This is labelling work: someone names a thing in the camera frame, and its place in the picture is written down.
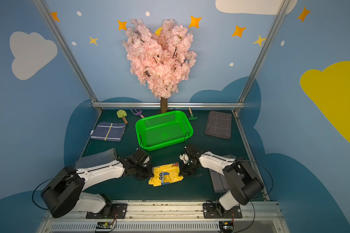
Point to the front aluminium rail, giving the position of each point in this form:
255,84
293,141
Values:
171,217

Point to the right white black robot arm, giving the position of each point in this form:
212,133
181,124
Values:
242,180

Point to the pink blossom artificial tree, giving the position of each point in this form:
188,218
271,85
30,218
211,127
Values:
160,61

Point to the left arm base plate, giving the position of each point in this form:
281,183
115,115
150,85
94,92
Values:
110,211

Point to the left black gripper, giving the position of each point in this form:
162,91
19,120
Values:
144,171

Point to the yellow cartoon pillowcase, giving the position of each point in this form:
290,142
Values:
165,174

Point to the right aluminium frame post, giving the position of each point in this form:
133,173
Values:
275,27

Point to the right green circuit board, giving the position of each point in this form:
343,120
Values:
226,227

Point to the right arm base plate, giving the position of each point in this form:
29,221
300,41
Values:
215,210

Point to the dark grey grid pillowcase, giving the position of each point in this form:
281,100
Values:
219,125

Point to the right aluminium table edge rail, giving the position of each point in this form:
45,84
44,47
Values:
246,144

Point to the navy plaid folded pillowcase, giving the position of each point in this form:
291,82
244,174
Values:
106,131

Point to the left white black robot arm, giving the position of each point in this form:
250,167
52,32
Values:
65,192

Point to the aluminium frame crossbar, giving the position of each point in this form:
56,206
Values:
170,105

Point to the left aluminium frame post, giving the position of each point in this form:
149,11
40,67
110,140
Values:
59,37

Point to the yellow-green toy shovel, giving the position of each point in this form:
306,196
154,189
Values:
122,114

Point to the aluminium frame post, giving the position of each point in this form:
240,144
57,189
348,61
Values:
59,37
275,27

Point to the light grey plaid pillowcase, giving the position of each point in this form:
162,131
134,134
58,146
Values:
216,172

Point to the beige grey pillowcase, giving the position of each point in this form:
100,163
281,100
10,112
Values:
96,159

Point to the green circuit board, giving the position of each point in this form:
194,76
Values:
104,226
226,227

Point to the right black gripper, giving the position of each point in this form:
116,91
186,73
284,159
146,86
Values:
185,168

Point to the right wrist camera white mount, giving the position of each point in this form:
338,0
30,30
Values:
184,157

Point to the green toy rake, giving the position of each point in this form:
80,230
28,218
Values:
191,117

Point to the left green circuit board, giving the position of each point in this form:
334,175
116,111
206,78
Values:
104,226

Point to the green plastic basket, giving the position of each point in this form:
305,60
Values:
163,130

